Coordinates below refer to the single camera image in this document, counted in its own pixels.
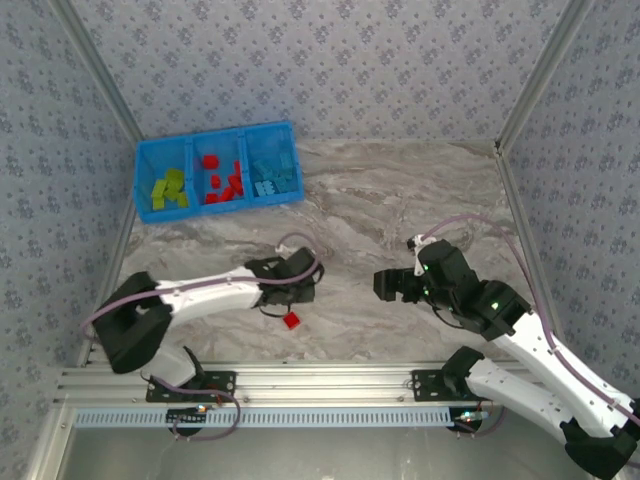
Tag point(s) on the small square red lego brick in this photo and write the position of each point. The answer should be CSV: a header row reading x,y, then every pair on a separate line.
x,y
291,320

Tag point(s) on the blue lego brick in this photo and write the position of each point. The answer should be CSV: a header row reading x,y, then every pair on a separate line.
x,y
277,176
284,184
265,188
262,170
286,160

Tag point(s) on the green lego brick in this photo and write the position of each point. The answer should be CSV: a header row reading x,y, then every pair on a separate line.
x,y
181,200
175,176
172,192
159,190
158,204

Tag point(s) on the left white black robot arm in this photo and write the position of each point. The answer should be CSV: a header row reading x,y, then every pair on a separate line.
x,y
210,297

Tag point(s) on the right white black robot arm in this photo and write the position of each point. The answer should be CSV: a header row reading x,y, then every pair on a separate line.
x,y
520,395

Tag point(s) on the blue three-compartment plastic bin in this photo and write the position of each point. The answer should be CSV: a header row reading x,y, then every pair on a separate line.
x,y
272,142

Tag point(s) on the grey metal panel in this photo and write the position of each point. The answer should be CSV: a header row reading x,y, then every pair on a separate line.
x,y
320,455

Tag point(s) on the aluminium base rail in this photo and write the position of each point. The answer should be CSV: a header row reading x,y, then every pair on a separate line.
x,y
320,382

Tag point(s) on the aluminium table side rail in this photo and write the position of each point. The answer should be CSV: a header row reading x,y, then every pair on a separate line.
x,y
119,225
520,210

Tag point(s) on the aluminium frame post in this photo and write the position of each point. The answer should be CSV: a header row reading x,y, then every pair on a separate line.
x,y
98,70
545,70

